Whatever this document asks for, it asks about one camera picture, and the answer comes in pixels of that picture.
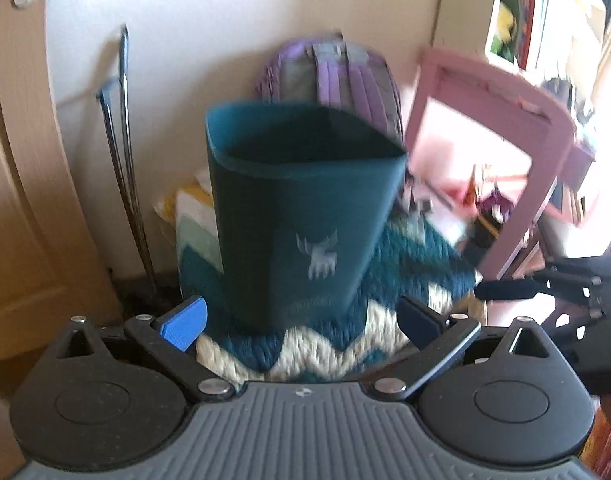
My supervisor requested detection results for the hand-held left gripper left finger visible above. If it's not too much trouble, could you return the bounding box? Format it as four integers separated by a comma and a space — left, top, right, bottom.
55, 296, 236, 403

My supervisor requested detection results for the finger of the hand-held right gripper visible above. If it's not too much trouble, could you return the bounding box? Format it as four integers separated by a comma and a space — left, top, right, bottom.
474, 276, 593, 307
541, 255, 611, 282

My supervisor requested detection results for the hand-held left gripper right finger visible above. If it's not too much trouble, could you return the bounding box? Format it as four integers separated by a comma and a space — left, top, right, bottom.
368, 295, 561, 403

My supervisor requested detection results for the teal bin with deer print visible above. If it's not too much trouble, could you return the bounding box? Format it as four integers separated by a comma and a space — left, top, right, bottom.
205, 101, 409, 334

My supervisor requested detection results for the dark container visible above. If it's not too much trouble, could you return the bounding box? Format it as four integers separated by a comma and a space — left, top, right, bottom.
460, 212, 506, 267

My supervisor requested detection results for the teal cream zigzag quilt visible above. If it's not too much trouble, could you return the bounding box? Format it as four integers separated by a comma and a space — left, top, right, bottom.
178, 210, 486, 384

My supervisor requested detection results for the striped folded blanket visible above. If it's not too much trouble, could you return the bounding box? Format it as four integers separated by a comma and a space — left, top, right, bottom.
155, 170, 224, 272

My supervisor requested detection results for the beige wooden door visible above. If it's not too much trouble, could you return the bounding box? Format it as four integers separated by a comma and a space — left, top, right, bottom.
0, 0, 124, 367

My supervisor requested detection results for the pink desk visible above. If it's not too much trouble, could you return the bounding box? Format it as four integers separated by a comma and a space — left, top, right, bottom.
403, 47, 599, 282

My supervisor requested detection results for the yellow green plush toy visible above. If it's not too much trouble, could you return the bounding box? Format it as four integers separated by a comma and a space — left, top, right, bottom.
490, 2, 519, 61

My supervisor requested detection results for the row of books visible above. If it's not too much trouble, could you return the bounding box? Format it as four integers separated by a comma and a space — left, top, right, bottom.
503, 0, 552, 72

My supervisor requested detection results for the purple grey backpack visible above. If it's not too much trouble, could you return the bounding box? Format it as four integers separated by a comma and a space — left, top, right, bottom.
255, 40, 404, 147

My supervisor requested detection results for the white bookshelf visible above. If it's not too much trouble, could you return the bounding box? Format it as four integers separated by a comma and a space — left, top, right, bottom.
433, 0, 611, 79

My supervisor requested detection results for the dark dustpan with long handle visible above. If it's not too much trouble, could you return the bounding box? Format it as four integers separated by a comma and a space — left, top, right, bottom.
95, 77, 182, 322

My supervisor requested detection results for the silver broom handle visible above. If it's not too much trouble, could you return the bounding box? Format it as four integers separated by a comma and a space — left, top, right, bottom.
118, 24, 156, 281

